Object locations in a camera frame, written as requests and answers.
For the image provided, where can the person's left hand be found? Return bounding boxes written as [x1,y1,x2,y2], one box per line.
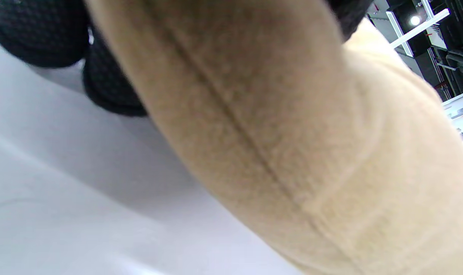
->
[0,0,148,117]

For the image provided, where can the white metal post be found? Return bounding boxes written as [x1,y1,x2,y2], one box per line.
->
[386,8,452,50]

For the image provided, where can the brown pillow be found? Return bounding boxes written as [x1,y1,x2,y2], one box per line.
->
[84,0,463,275]

